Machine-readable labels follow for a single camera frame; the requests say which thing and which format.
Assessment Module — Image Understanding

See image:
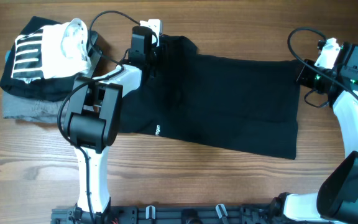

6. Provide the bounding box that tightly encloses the black t-shirt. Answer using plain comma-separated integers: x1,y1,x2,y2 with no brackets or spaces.
120,35,301,159

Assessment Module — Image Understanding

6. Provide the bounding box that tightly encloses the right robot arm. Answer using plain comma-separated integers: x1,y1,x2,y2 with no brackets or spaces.
266,38,358,223

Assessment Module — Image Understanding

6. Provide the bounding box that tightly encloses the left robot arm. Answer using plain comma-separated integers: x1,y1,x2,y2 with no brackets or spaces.
63,20,161,223

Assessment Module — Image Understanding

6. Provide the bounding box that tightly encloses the white striped folded garment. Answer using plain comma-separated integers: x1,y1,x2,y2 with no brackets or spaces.
11,18,91,83

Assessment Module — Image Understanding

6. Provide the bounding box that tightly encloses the black folded garment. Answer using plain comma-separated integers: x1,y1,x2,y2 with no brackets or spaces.
0,16,93,101

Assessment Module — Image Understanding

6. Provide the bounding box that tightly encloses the grey folded garment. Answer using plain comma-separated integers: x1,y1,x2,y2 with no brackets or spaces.
2,92,63,124

